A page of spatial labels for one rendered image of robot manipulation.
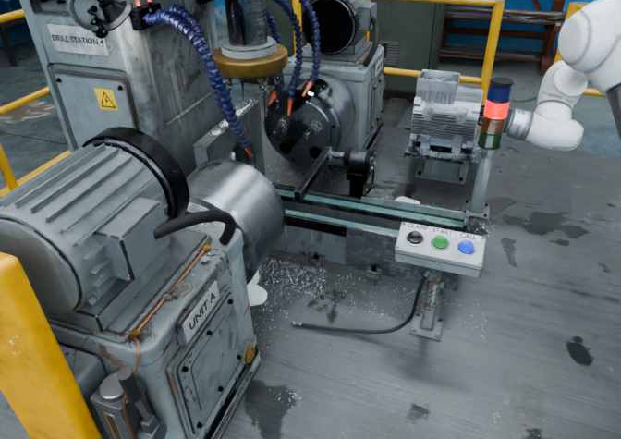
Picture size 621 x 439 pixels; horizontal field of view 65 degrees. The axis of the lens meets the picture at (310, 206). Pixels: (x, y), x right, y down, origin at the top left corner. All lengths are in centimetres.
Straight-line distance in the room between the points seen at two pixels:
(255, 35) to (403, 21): 313
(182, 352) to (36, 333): 22
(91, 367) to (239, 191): 43
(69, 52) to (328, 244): 77
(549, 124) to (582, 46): 59
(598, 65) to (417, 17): 318
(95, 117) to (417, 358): 94
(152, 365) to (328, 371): 47
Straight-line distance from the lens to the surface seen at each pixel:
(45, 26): 131
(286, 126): 147
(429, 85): 160
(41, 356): 69
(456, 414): 108
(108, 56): 122
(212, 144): 122
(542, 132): 164
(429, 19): 420
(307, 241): 133
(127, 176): 73
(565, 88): 168
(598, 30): 108
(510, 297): 133
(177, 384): 80
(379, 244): 125
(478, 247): 101
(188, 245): 84
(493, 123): 143
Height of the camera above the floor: 168
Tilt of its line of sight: 34 degrees down
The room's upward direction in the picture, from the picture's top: 1 degrees counter-clockwise
